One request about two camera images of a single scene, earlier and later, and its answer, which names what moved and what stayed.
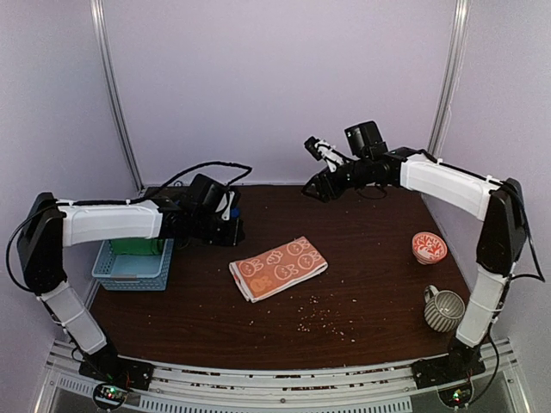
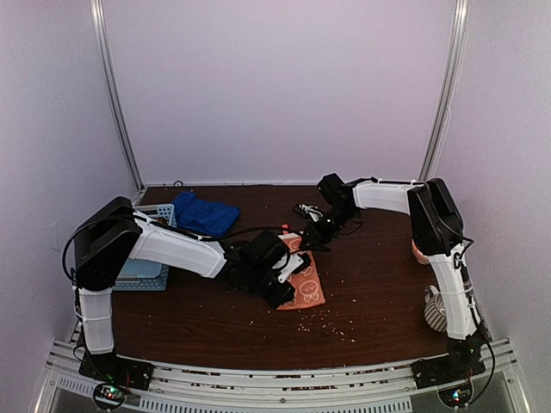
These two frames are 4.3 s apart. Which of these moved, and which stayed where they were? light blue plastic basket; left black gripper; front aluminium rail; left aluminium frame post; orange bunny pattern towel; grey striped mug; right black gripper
Moved: left black gripper; orange bunny pattern towel; right black gripper
Stayed: left aluminium frame post; front aluminium rail; grey striped mug; light blue plastic basket
